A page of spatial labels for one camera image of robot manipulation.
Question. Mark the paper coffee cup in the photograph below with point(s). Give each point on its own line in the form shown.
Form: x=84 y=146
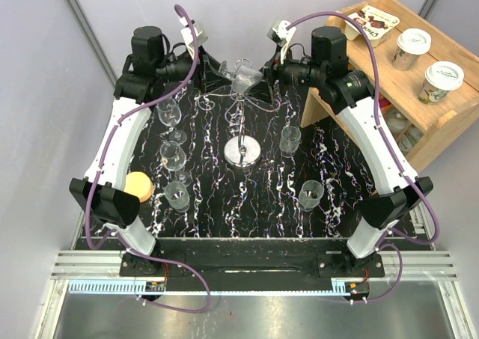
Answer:
x=441 y=78
x=411 y=44

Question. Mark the far clear wine glass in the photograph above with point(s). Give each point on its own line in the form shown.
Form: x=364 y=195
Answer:
x=170 y=115

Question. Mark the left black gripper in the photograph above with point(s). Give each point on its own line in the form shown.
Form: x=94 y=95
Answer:
x=206 y=76

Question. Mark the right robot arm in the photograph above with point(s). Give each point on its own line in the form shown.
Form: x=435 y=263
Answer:
x=349 y=94

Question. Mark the near paper coffee cup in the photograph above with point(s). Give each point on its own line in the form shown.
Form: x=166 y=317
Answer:
x=441 y=78

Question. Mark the far paper coffee cup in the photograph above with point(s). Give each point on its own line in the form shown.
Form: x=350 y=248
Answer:
x=411 y=44

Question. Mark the left ribbed glass goblet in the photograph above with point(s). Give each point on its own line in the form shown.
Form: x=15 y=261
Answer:
x=177 y=195

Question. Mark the wooden shelf unit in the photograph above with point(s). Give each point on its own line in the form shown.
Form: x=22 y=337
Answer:
x=441 y=116

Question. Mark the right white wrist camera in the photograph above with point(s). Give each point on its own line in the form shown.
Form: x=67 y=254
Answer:
x=281 y=33

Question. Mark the chocolate yogurt cup pack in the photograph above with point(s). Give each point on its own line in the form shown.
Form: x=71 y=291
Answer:
x=376 y=23

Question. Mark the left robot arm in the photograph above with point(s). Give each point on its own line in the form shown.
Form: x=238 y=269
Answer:
x=150 y=65

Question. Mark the clear wine glass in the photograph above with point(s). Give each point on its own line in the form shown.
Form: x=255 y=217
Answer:
x=170 y=115
x=174 y=160

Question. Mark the chrome wine glass rack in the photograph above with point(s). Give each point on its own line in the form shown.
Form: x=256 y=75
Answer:
x=241 y=151

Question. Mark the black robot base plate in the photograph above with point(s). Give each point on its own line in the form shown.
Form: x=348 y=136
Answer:
x=244 y=266

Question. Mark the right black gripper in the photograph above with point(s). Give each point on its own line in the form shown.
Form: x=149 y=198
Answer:
x=274 y=71

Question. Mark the middle clear wine glass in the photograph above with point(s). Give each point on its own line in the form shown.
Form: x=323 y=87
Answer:
x=174 y=160

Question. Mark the aluminium rail frame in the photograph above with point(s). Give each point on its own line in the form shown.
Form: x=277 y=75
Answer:
x=432 y=308

